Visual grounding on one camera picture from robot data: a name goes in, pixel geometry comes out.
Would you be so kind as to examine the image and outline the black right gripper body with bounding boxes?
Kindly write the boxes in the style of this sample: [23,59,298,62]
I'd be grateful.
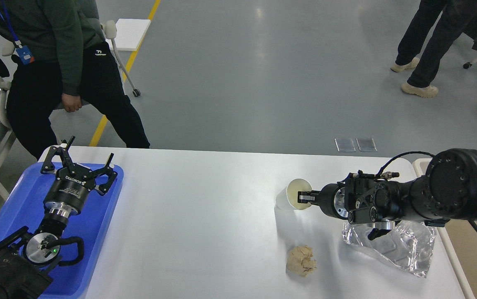
[318,184,347,219]

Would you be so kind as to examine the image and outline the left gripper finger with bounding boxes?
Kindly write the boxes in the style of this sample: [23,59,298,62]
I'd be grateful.
[40,136,75,174]
[93,153,118,196]

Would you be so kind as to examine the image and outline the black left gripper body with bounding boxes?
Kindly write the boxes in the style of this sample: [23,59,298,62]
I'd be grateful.
[42,164,99,216]

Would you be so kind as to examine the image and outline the white paper cup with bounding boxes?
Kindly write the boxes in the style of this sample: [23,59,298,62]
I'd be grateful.
[275,178,312,210]

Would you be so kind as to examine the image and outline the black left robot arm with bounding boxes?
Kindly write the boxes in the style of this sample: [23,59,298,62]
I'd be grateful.
[0,138,124,299]

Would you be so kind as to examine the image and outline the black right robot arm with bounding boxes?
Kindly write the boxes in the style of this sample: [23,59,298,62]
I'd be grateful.
[293,148,477,240]

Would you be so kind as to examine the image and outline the blue plastic tray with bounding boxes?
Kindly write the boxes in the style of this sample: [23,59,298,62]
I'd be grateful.
[0,163,124,299]

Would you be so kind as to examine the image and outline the left floor socket plate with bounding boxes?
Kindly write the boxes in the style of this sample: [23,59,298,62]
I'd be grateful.
[335,138,356,152]

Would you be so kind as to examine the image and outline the floor socket plate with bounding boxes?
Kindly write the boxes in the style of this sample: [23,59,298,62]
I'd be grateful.
[356,137,377,152]
[335,138,356,152]

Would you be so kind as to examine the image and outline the right floor socket plate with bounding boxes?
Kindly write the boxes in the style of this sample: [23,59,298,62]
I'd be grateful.
[356,137,377,152]

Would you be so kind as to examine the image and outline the crumpled brown paper ball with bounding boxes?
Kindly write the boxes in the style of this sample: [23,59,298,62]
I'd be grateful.
[286,245,317,277]

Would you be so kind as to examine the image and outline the seated person green sweater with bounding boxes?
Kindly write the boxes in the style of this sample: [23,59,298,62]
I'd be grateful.
[0,0,150,159]

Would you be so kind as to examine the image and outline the blue id badge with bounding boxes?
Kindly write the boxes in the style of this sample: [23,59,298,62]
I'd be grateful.
[15,45,35,66]

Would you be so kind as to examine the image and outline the white side table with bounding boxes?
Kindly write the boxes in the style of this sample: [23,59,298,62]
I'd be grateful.
[100,19,151,97]

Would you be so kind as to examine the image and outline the beige plastic bin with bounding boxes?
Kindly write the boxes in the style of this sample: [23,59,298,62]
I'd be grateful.
[413,157,477,299]

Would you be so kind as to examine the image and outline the standing person dark clothes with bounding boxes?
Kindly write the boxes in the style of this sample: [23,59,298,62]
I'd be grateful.
[390,0,477,98]

